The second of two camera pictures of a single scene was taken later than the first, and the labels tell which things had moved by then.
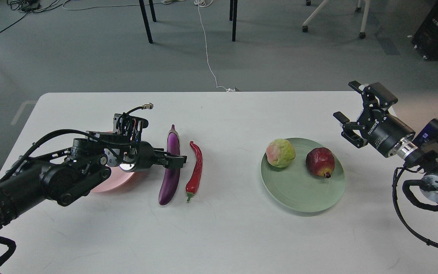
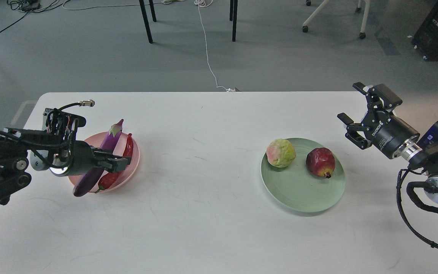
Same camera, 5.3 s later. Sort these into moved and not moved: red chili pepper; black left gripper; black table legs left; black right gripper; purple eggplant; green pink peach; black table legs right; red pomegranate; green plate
Moved: red chili pepper; black left gripper; purple eggplant
Not moved: green pink peach; black right gripper; black table legs right; green plate; red pomegranate; black table legs left
